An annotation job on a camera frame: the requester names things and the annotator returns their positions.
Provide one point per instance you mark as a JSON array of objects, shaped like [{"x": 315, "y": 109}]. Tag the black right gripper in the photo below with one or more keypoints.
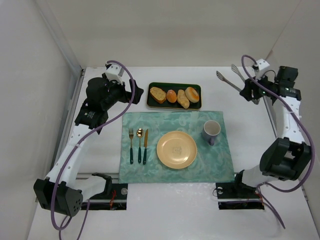
[{"x": 250, "y": 89}]

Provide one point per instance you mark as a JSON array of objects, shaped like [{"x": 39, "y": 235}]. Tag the stainless steel tongs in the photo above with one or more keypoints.
[{"x": 235, "y": 69}]

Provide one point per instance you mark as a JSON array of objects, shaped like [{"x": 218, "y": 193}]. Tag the teal patterned placemat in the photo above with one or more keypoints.
[{"x": 212, "y": 163}]

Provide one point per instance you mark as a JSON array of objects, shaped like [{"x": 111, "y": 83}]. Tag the grey-blue mug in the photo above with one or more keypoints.
[{"x": 211, "y": 129}]

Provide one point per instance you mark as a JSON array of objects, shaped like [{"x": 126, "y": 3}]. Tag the round orange sugared bun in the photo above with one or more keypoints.
[{"x": 171, "y": 96}]

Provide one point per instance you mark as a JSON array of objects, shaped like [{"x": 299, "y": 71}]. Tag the gold spoon green handle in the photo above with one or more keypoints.
[{"x": 140, "y": 134}]

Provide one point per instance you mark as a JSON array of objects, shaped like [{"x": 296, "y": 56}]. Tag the white orange-topped oval bun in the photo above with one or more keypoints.
[{"x": 192, "y": 95}]

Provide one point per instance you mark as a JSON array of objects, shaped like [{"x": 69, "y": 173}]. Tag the sliced brown bread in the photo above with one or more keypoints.
[{"x": 158, "y": 94}]

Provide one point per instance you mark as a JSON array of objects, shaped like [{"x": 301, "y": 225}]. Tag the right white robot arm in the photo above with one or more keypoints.
[{"x": 290, "y": 153}]

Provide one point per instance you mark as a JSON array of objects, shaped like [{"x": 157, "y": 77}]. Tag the gold knife green handle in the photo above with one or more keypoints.
[{"x": 144, "y": 161}]

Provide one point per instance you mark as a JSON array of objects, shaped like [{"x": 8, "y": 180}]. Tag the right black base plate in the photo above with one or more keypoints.
[{"x": 231, "y": 197}]

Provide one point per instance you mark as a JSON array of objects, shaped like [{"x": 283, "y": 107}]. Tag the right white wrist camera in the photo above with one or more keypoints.
[{"x": 260, "y": 68}]

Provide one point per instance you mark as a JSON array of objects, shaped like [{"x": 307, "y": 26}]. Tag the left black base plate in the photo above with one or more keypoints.
[{"x": 116, "y": 200}]

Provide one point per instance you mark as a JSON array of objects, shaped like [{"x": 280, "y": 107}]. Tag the cream yellow plate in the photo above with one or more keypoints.
[{"x": 176, "y": 150}]

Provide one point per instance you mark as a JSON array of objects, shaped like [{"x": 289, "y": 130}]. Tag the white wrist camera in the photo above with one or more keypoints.
[
  {"x": 260, "y": 68},
  {"x": 114, "y": 72}
]

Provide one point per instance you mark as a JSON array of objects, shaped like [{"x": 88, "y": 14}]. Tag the gold fork green handle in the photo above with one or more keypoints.
[{"x": 131, "y": 136}]

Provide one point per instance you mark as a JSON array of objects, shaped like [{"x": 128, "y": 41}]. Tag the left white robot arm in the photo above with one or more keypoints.
[{"x": 59, "y": 192}]

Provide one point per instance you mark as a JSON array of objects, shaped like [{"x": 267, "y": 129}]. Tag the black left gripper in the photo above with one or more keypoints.
[{"x": 128, "y": 90}]

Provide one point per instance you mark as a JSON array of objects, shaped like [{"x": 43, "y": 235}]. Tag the long yellow filled bread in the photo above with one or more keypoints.
[{"x": 182, "y": 99}]

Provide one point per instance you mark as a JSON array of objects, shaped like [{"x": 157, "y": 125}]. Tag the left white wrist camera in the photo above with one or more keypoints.
[{"x": 114, "y": 72}]

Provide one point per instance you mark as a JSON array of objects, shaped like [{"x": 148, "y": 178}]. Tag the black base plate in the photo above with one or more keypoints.
[
  {"x": 231, "y": 197},
  {"x": 116, "y": 200}
]

